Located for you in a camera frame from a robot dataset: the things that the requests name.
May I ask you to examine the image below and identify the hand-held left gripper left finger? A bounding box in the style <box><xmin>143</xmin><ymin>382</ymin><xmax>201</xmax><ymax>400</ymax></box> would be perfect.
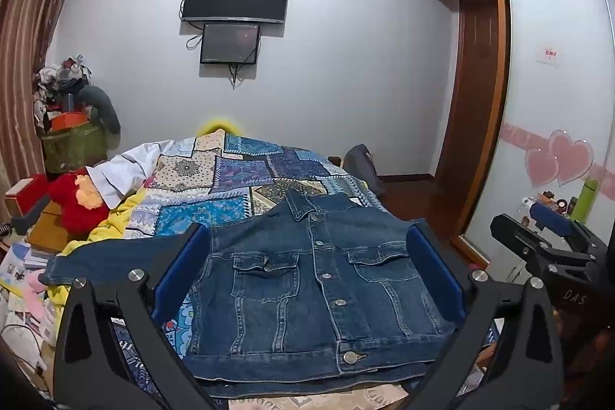
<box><xmin>52</xmin><ymin>222</ymin><xmax>217</xmax><ymax>410</ymax></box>

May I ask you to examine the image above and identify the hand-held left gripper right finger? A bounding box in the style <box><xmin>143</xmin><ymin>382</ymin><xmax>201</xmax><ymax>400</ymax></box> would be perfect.
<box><xmin>406</xmin><ymin>220</ymin><xmax>565</xmax><ymax>410</ymax></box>

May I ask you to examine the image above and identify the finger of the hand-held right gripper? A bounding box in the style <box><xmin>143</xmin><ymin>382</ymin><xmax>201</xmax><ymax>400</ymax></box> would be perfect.
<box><xmin>490</xmin><ymin>213</ymin><xmax>554</xmax><ymax>270</ymax></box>
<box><xmin>529</xmin><ymin>201</ymin><xmax>602</xmax><ymax>251</ymax></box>

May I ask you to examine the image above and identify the blue denim jacket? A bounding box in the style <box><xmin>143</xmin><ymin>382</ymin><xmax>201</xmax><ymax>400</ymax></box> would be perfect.
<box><xmin>38</xmin><ymin>191</ymin><xmax>457</xmax><ymax>401</ymax></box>

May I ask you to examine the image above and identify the pile of mixed clothes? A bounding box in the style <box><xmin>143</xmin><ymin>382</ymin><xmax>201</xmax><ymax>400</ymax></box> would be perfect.
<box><xmin>33</xmin><ymin>53</ymin><xmax>93</xmax><ymax>125</ymax></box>

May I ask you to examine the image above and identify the green bottle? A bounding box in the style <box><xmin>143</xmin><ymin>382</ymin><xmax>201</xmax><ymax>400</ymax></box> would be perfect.
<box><xmin>573</xmin><ymin>179</ymin><xmax>599</xmax><ymax>222</ymax></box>

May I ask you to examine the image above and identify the yellow blanket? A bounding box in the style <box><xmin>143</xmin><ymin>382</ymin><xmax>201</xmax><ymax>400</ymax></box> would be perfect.
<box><xmin>44</xmin><ymin>191</ymin><xmax>161</xmax><ymax>334</ymax></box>

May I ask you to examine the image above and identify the patchwork bed quilt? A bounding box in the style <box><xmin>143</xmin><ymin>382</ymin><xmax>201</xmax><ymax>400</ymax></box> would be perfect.
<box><xmin>108</xmin><ymin>129</ymin><xmax>495</xmax><ymax>410</ymax></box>

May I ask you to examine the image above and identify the white heart-decal sliding door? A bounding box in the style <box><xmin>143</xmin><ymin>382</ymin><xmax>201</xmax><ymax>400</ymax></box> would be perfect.
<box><xmin>460</xmin><ymin>0</ymin><xmax>615</xmax><ymax>274</ymax></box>

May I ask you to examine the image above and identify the white cloth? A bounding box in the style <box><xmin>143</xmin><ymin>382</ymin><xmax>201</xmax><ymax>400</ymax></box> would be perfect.
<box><xmin>86</xmin><ymin>140</ymin><xmax>175</xmax><ymax>210</ymax></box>

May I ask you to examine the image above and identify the red plush toy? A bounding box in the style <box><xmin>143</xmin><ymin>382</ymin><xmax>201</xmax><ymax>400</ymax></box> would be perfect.
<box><xmin>47</xmin><ymin>172</ymin><xmax>112</xmax><ymax>244</ymax></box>

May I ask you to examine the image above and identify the dark grey backpack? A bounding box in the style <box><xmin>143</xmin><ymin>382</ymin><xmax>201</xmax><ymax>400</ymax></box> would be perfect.
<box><xmin>343</xmin><ymin>144</ymin><xmax>386</xmax><ymax>198</ymax></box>

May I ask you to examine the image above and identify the yellow pillow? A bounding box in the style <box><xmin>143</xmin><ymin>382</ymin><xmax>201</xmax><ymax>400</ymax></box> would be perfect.
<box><xmin>196</xmin><ymin>117</ymin><xmax>242</xmax><ymax>138</ymax></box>

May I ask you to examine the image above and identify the brown wooden box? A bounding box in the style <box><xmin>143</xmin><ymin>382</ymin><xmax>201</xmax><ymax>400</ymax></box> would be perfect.
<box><xmin>26</xmin><ymin>200</ymin><xmax>74</xmax><ymax>253</ymax></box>

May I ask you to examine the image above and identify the pile of printed papers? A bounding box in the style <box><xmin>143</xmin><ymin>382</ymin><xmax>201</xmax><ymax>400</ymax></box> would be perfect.
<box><xmin>0</xmin><ymin>237</ymin><xmax>55</xmax><ymax>300</ymax></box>

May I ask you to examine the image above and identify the green storage basket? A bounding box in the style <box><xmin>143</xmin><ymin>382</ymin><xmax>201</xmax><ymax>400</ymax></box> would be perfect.
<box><xmin>40</xmin><ymin>123</ymin><xmax>109</xmax><ymax>175</ymax></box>

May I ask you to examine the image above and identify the red box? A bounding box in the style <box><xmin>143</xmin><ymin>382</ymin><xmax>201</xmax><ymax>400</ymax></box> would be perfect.
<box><xmin>4</xmin><ymin>173</ymin><xmax>50</xmax><ymax>215</ymax></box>

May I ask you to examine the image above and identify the grey plush cushion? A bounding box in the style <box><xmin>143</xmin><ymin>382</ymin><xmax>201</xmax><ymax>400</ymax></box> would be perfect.
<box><xmin>77</xmin><ymin>85</ymin><xmax>122</xmax><ymax>135</ymax></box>

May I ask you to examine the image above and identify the orange box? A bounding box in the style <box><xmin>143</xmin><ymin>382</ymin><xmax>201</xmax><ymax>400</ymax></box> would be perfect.
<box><xmin>50</xmin><ymin>111</ymin><xmax>92</xmax><ymax>133</ymax></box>

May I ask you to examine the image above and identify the brown striped curtain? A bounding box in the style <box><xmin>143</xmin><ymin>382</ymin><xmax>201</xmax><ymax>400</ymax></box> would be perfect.
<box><xmin>0</xmin><ymin>0</ymin><xmax>95</xmax><ymax>211</ymax></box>

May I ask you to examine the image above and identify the black monitor cable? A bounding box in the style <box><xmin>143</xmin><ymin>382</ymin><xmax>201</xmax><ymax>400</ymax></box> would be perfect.
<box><xmin>180</xmin><ymin>0</ymin><xmax>263</xmax><ymax>90</ymax></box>

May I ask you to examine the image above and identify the small black wall monitor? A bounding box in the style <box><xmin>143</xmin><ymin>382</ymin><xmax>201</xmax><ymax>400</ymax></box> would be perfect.
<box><xmin>199</xmin><ymin>22</ymin><xmax>262</xmax><ymax>66</ymax></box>

